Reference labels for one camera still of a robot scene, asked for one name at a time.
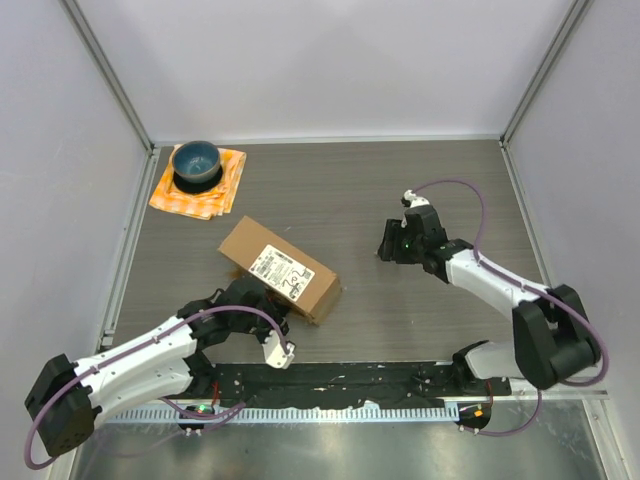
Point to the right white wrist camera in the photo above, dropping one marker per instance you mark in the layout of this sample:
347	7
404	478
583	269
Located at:
411	199

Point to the brown cardboard express box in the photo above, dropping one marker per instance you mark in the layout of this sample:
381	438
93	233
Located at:
312	288

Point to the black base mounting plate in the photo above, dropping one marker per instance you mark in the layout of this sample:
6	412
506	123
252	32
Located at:
390	385

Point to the orange checkered cloth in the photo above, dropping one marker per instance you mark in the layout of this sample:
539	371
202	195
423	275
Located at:
214	197

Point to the aluminium frame rail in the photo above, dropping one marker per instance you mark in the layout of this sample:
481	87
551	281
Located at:
523	389

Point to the white slotted cable duct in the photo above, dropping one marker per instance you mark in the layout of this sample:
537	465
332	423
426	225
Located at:
368	413

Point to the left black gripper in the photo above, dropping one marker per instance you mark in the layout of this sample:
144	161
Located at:
277	312

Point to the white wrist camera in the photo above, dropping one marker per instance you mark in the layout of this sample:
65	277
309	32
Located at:
276	355
411	199

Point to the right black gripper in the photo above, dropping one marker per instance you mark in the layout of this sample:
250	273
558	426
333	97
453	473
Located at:
389	249

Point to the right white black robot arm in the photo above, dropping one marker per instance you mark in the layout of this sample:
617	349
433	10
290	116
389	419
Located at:
551	341

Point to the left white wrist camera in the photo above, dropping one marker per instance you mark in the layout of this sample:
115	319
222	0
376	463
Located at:
276	355

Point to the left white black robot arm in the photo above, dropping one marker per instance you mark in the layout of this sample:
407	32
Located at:
69	400

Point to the blue ceramic bowl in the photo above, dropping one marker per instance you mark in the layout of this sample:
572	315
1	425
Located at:
197	161

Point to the black round coaster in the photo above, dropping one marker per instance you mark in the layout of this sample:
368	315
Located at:
198	183

